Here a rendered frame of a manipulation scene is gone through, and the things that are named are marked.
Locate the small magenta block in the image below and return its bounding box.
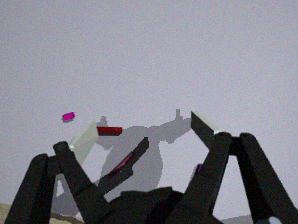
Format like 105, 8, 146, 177
62, 112, 75, 120

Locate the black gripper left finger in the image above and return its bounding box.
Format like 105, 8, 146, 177
4, 120, 125, 224

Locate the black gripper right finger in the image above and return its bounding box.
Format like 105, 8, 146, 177
165, 110, 298, 224

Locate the pink rod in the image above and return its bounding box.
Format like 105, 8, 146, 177
107, 151, 135, 179

